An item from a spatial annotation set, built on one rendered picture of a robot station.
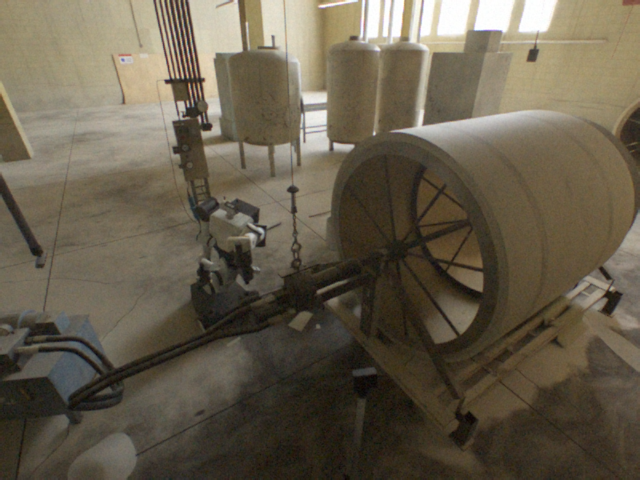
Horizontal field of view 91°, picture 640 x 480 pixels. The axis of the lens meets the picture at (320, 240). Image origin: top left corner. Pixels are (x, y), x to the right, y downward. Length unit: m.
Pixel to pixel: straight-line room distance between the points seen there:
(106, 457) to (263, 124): 5.20
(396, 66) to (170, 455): 7.87
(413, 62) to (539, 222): 6.66
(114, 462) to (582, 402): 3.20
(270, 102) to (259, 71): 0.50
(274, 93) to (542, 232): 5.05
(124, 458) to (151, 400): 0.40
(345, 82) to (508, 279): 6.23
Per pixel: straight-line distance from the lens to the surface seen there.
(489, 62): 7.95
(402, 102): 8.42
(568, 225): 2.41
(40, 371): 2.68
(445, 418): 2.45
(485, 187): 1.88
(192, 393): 2.80
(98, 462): 2.74
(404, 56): 8.35
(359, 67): 7.53
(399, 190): 3.39
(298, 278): 1.89
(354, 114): 7.61
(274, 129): 6.32
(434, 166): 1.98
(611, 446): 3.09
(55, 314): 2.75
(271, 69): 6.20
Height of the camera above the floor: 2.20
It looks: 31 degrees down
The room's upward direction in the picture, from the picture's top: straight up
